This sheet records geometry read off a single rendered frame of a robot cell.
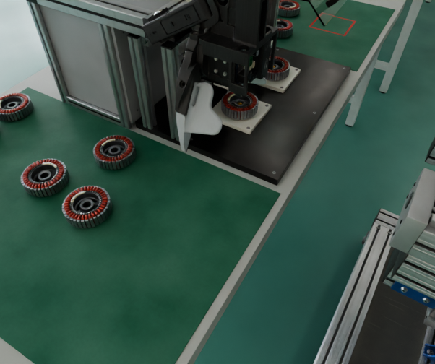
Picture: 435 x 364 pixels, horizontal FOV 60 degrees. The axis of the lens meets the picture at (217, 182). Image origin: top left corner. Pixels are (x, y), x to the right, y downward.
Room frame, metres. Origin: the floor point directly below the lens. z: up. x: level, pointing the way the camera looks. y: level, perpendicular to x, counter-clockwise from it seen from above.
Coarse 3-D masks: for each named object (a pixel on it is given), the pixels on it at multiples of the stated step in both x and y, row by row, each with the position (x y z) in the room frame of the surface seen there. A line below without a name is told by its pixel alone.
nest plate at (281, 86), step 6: (294, 72) 1.16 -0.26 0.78; (288, 78) 1.12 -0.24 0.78; (294, 78) 1.13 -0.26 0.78; (258, 84) 1.10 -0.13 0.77; (264, 84) 1.09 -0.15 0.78; (270, 84) 1.08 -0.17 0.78; (276, 84) 1.08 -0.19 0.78; (282, 84) 1.08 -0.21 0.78; (288, 84) 1.09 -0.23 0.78; (276, 90) 1.06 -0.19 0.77; (282, 90) 1.05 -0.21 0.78
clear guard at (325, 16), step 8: (304, 0) 1.07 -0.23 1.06; (312, 0) 1.07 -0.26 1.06; (320, 0) 1.10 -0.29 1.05; (344, 0) 1.19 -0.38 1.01; (312, 8) 1.05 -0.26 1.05; (320, 8) 1.07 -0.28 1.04; (328, 8) 1.10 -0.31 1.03; (336, 8) 1.13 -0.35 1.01; (320, 16) 1.04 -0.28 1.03; (328, 16) 1.07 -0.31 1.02
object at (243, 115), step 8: (224, 96) 0.96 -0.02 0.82; (232, 96) 0.97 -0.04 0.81; (248, 96) 0.97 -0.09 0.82; (256, 96) 0.97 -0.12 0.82; (224, 104) 0.93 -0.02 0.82; (248, 104) 0.95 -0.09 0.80; (256, 104) 0.93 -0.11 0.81; (224, 112) 0.91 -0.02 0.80; (232, 112) 0.89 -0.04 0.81; (240, 112) 0.90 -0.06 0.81; (248, 112) 0.89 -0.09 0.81; (256, 112) 0.92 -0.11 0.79
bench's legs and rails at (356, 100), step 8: (376, 56) 1.82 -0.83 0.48; (368, 72) 1.83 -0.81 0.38; (368, 80) 1.82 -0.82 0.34; (360, 88) 1.83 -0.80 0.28; (352, 96) 1.86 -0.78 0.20; (360, 96) 1.82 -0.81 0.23; (352, 104) 1.84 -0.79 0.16; (360, 104) 1.82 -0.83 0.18; (352, 112) 1.83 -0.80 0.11; (352, 120) 1.82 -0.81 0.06
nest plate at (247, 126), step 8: (232, 104) 0.97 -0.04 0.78; (264, 104) 0.97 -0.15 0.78; (216, 112) 0.93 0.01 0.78; (264, 112) 0.93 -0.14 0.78; (224, 120) 0.89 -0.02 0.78; (232, 120) 0.89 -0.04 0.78; (240, 120) 0.89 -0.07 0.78; (248, 120) 0.89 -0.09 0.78; (256, 120) 0.89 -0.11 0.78; (240, 128) 0.86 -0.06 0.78; (248, 128) 0.86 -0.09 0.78
